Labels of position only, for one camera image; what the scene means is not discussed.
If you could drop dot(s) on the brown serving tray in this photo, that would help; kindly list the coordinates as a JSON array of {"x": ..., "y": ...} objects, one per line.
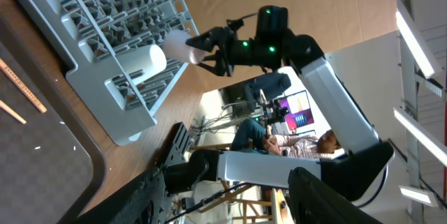
[{"x": 50, "y": 166}]

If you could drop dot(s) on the wooden chopstick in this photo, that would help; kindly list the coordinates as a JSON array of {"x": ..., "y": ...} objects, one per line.
[
  {"x": 12, "y": 113},
  {"x": 22, "y": 87}
]

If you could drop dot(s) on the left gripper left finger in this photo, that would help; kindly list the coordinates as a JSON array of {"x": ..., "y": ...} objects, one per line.
[{"x": 142, "y": 200}]

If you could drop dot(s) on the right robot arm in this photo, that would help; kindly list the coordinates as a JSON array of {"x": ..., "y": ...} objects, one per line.
[{"x": 274, "y": 45}]

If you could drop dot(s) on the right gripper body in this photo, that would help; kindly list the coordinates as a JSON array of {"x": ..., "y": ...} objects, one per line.
[{"x": 223, "y": 38}]

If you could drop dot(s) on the white cup green inside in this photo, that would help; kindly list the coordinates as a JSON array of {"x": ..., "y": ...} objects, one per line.
[{"x": 150, "y": 59}]

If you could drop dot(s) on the white cup pink inside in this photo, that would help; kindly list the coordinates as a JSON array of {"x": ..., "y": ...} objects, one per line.
[{"x": 175, "y": 47}]

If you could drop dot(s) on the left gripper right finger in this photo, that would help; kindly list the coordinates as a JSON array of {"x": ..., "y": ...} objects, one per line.
[{"x": 313, "y": 202}]

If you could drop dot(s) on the computer monitor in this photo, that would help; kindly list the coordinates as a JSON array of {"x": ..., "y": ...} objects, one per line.
[{"x": 299, "y": 112}]

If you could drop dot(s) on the right wooden chopstick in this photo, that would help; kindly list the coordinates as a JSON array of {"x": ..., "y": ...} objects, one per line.
[{"x": 12, "y": 113}]

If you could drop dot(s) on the grey dishwasher rack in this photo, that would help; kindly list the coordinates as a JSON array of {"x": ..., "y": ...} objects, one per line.
[{"x": 89, "y": 34}]

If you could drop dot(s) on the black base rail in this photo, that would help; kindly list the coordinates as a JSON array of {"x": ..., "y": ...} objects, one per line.
[{"x": 177, "y": 143}]

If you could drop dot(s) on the ceiling light fixtures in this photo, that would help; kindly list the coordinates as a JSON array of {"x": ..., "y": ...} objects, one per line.
[{"x": 422, "y": 40}]

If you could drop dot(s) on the seated person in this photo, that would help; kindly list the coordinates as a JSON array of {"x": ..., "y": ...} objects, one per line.
[{"x": 251, "y": 137}]

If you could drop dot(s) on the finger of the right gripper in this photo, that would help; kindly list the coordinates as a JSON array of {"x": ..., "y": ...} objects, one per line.
[
  {"x": 219, "y": 67},
  {"x": 206, "y": 41}
]

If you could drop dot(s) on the left wooden chopstick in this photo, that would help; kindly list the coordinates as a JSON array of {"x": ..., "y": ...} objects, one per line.
[{"x": 22, "y": 87}]

